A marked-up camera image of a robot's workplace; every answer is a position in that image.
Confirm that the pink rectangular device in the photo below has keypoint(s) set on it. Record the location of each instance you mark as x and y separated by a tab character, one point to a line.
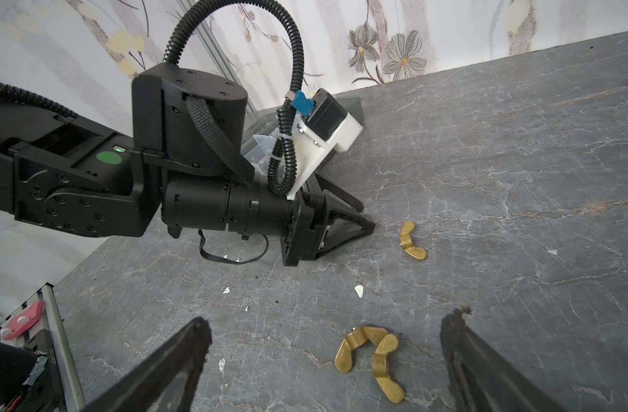
23	322

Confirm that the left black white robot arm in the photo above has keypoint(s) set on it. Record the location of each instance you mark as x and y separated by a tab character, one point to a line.
183	161

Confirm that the aluminium front rail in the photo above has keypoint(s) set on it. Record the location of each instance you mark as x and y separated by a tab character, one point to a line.
57	387

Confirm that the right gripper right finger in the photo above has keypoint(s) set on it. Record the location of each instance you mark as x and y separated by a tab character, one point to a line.
480	378

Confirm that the green compartment organizer box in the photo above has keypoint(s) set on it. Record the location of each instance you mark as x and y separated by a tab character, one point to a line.
261	131

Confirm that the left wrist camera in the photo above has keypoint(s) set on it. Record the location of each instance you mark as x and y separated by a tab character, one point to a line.
322	112

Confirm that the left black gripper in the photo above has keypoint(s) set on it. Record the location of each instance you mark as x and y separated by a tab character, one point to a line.
311	232

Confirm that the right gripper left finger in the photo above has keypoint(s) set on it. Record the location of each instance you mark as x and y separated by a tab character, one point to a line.
167	379

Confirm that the brass wing nut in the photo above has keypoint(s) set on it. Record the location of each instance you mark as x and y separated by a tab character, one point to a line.
381	371
355	339
407	244

